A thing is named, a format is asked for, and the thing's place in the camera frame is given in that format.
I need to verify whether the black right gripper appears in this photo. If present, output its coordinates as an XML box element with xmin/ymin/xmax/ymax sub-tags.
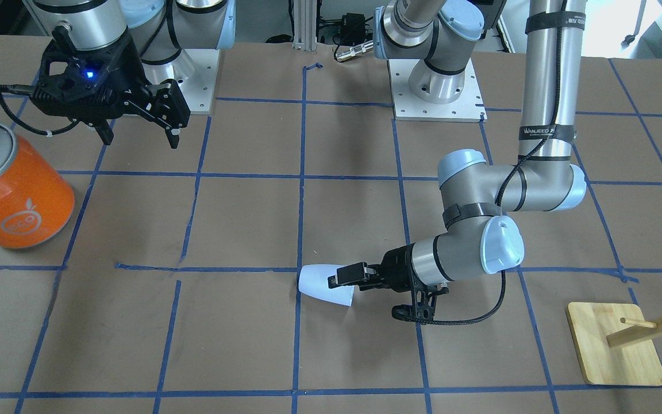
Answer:
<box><xmin>72</xmin><ymin>29</ymin><xmax>191</xmax><ymax>149</ymax></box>

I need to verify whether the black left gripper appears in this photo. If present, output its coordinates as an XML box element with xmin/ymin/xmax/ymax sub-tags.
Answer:
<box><xmin>328</xmin><ymin>244</ymin><xmax>422</xmax><ymax>291</ymax></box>

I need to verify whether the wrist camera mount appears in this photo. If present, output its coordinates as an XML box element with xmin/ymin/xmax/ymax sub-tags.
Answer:
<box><xmin>391</xmin><ymin>279</ymin><xmax>453</xmax><ymax>325</ymax></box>
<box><xmin>30</xmin><ymin>25</ymin><xmax>119</xmax><ymax>123</ymax></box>

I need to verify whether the orange can with silver lid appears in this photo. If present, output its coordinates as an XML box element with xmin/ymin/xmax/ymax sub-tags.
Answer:
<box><xmin>0</xmin><ymin>123</ymin><xmax>75</xmax><ymax>249</ymax></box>

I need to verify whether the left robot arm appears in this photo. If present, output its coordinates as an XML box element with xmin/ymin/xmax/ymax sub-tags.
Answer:
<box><xmin>329</xmin><ymin>1</ymin><xmax>586</xmax><ymax>293</ymax></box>

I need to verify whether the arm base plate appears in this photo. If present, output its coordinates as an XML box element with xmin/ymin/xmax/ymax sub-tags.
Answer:
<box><xmin>143</xmin><ymin>49</ymin><xmax>221</xmax><ymax>115</ymax></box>
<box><xmin>388</xmin><ymin>59</ymin><xmax>488</xmax><ymax>122</ymax></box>

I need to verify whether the aluminium frame post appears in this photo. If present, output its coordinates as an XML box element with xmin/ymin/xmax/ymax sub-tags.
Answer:
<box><xmin>288</xmin><ymin>0</ymin><xmax>320</xmax><ymax>54</ymax></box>

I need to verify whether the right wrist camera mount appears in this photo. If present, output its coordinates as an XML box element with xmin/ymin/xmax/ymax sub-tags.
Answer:
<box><xmin>30</xmin><ymin>25</ymin><xmax>119</xmax><ymax>123</ymax></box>

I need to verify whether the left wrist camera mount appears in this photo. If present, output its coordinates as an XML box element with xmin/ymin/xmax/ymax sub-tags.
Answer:
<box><xmin>391</xmin><ymin>279</ymin><xmax>453</xmax><ymax>325</ymax></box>

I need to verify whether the wooden cup rack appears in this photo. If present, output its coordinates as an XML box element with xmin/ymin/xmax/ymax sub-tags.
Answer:
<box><xmin>563</xmin><ymin>301</ymin><xmax>662</xmax><ymax>387</ymax></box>

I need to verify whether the light blue plastic cup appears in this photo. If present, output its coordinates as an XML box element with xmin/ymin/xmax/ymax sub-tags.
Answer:
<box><xmin>298</xmin><ymin>264</ymin><xmax>355</xmax><ymax>306</ymax></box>

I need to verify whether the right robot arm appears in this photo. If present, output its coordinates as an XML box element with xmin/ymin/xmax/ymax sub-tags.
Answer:
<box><xmin>27</xmin><ymin>1</ymin><xmax>236</xmax><ymax>148</ymax></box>

